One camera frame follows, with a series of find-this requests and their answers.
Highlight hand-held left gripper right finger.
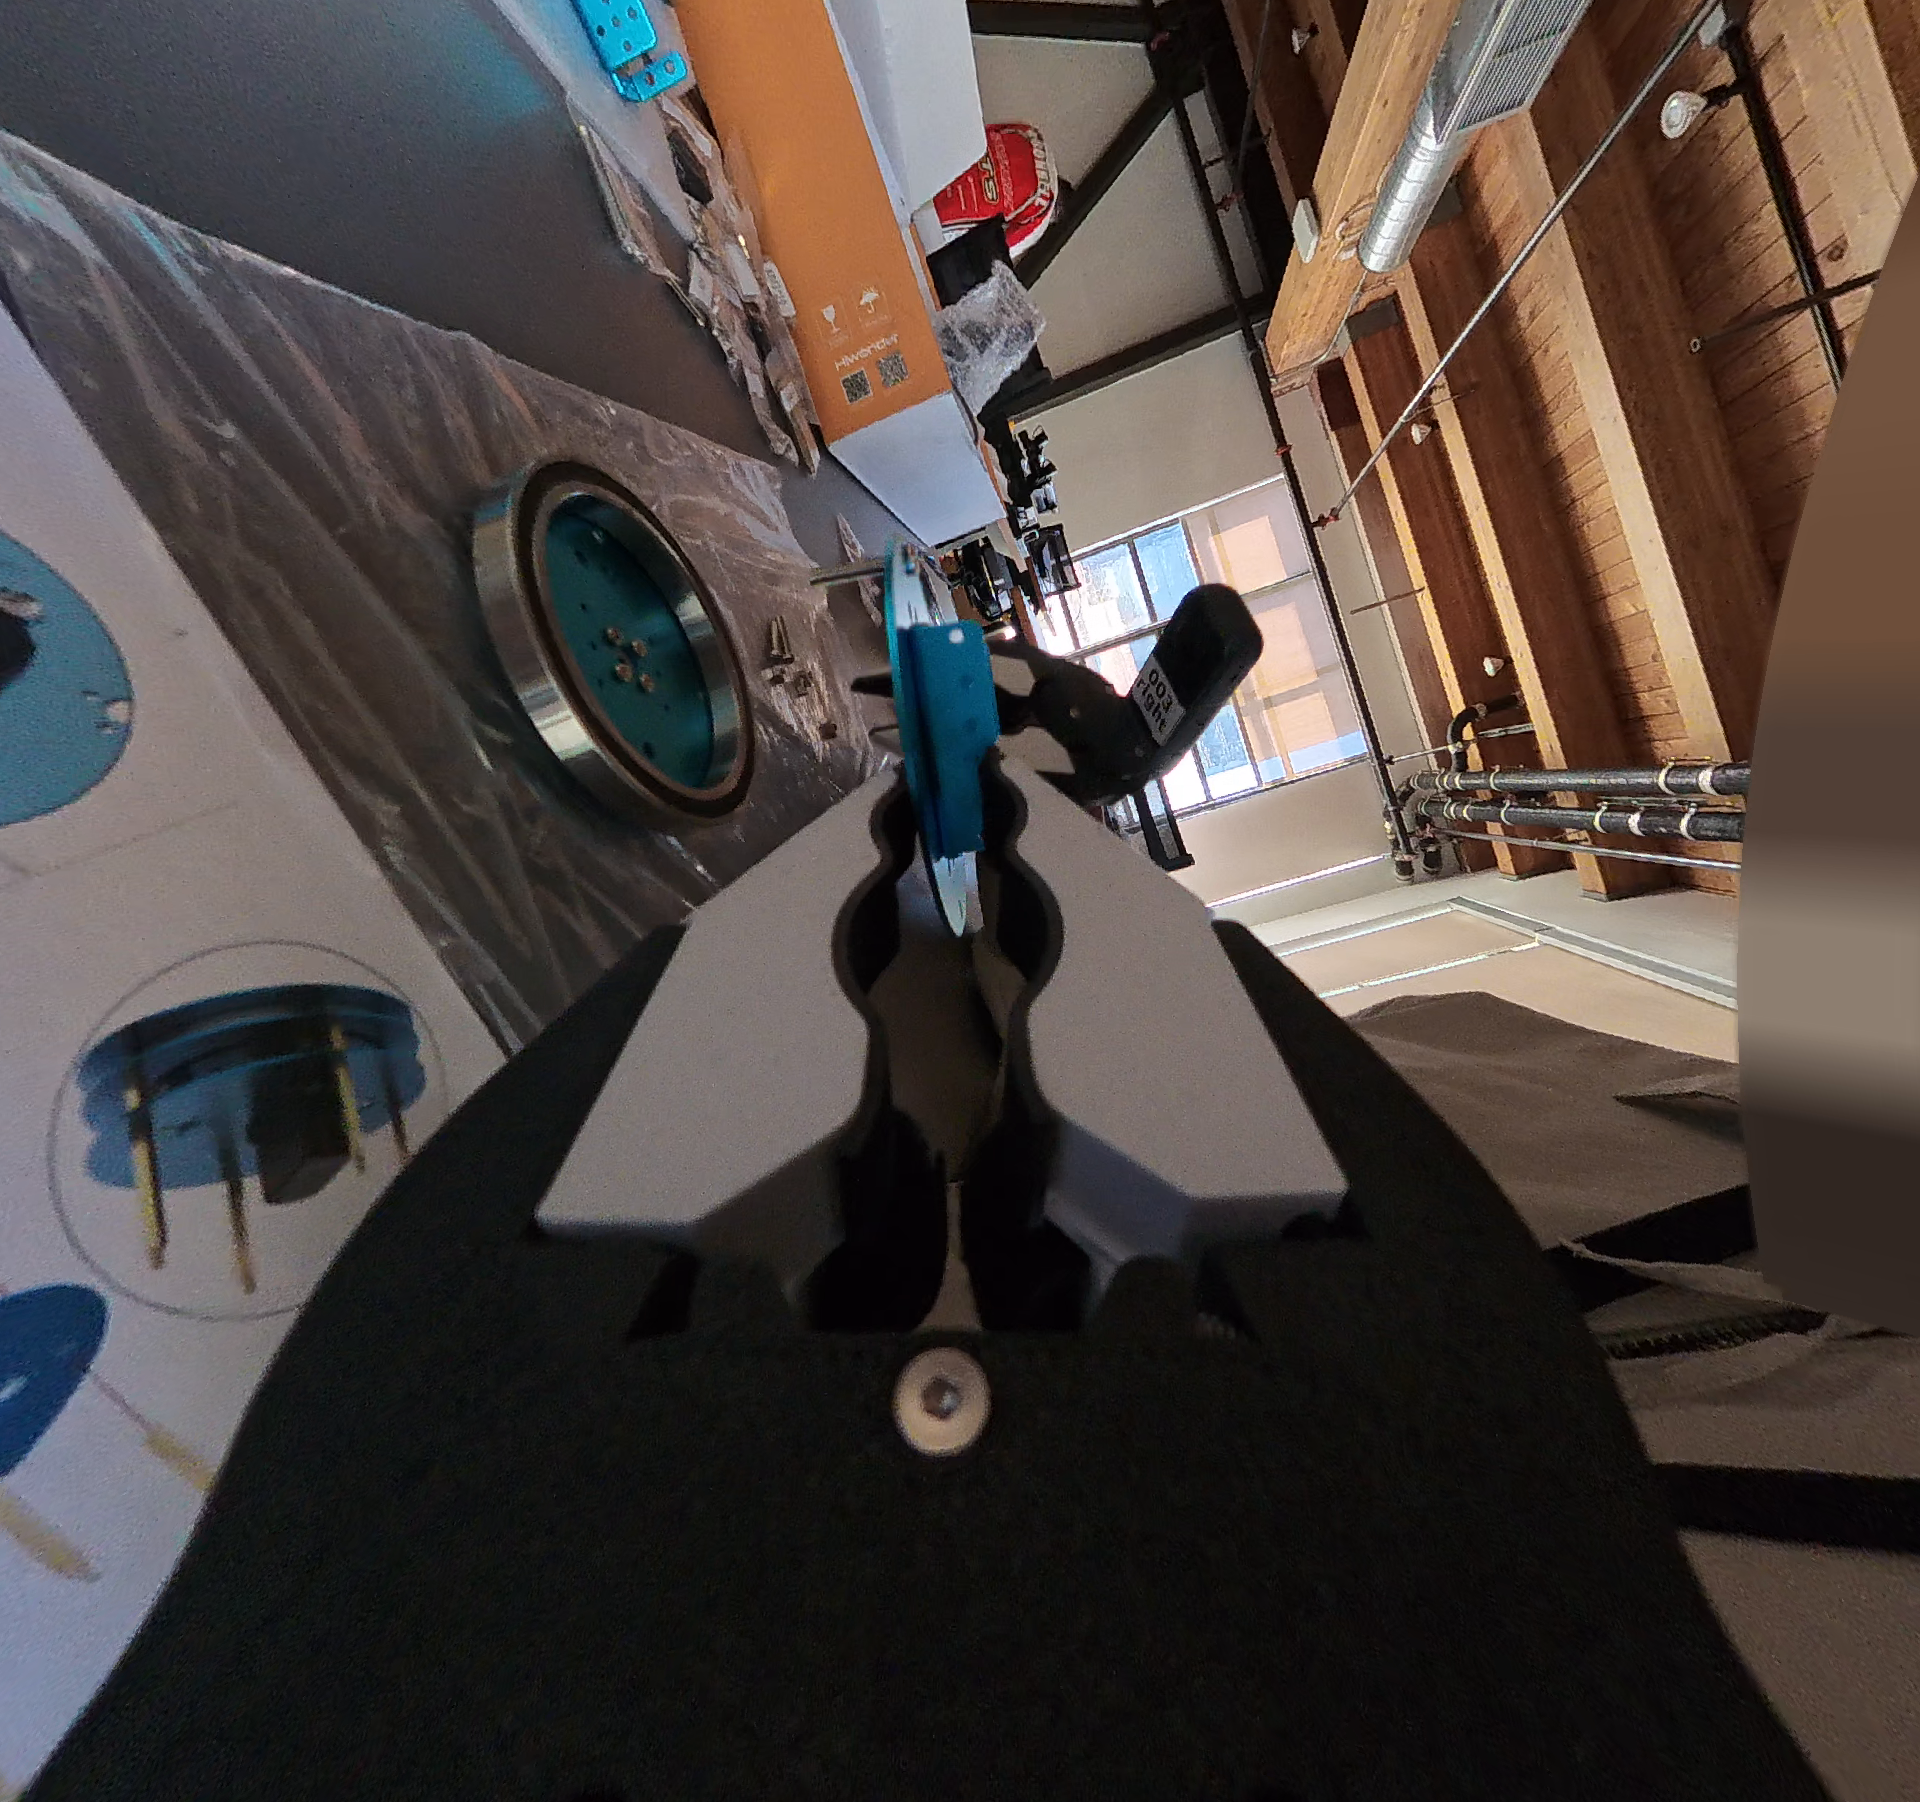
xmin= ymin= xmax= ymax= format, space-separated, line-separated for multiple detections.
xmin=958 ymin=752 xmax=1348 ymax=1339

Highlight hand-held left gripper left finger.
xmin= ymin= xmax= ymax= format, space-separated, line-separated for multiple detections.
xmin=532 ymin=766 xmax=937 ymax=1339

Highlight blue disc with square bracket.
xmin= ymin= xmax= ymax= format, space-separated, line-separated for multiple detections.
xmin=880 ymin=536 xmax=1003 ymax=937

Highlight silver bearing ring blue base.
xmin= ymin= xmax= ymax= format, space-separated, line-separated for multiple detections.
xmin=467 ymin=461 xmax=754 ymax=831

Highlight black desk equipment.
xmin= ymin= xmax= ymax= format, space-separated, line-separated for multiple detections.
xmin=976 ymin=428 xmax=1075 ymax=619

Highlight grey desk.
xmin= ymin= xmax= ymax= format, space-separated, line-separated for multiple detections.
xmin=0 ymin=0 xmax=961 ymax=1054

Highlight gridded window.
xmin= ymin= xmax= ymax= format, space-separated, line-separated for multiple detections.
xmin=1049 ymin=468 xmax=1404 ymax=867

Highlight crumpled bubble wrap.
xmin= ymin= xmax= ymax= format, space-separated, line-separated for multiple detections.
xmin=937 ymin=267 xmax=1049 ymax=401

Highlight red and white printed object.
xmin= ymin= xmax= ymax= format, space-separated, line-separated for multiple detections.
xmin=927 ymin=122 xmax=1073 ymax=262

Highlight pile of small screw bags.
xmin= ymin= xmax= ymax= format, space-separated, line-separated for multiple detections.
xmin=575 ymin=91 xmax=831 ymax=473

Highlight white instruction manual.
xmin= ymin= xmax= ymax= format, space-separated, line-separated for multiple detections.
xmin=0 ymin=307 xmax=512 ymax=1705

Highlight orange and white cardboard box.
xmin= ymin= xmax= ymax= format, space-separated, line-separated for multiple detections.
xmin=657 ymin=0 xmax=1009 ymax=543

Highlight clear plastic bag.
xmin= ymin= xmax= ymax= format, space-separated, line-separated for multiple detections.
xmin=0 ymin=128 xmax=937 ymax=1054

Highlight black wall pipes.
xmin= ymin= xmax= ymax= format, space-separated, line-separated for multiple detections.
xmin=1388 ymin=752 xmax=1760 ymax=875

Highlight metal air duct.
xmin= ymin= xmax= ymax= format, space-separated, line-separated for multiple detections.
xmin=1354 ymin=0 xmax=1643 ymax=273

